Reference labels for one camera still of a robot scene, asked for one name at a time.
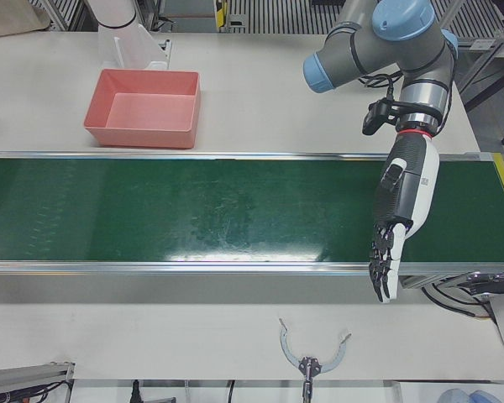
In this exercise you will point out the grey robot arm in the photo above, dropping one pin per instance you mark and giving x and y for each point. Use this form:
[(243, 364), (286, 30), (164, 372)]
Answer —
[(361, 46)]

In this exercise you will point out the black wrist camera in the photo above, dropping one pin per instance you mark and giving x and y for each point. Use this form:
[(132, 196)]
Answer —
[(376, 117)]

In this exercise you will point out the aluminium frame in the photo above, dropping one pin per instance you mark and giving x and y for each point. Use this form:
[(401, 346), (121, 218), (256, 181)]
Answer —
[(466, 44)]

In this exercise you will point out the green belt conveyor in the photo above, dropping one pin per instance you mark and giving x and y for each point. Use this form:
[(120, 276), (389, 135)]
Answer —
[(193, 210)]

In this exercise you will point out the white column with bracket base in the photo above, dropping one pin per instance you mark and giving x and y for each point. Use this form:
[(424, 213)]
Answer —
[(117, 42)]

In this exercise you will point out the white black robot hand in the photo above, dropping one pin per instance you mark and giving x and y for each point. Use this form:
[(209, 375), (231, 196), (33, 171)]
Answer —
[(403, 197)]

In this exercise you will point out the black conveyor motor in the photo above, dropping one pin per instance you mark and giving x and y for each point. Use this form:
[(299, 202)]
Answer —
[(495, 285)]

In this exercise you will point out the metal pole with clamp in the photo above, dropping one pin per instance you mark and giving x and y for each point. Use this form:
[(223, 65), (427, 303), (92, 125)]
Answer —
[(307, 365)]

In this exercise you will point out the yellow black post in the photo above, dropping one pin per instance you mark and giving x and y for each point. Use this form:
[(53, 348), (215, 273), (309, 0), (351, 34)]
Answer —
[(221, 12)]

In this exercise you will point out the pink plastic box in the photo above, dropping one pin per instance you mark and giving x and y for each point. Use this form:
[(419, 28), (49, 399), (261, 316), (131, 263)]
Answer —
[(143, 134)]

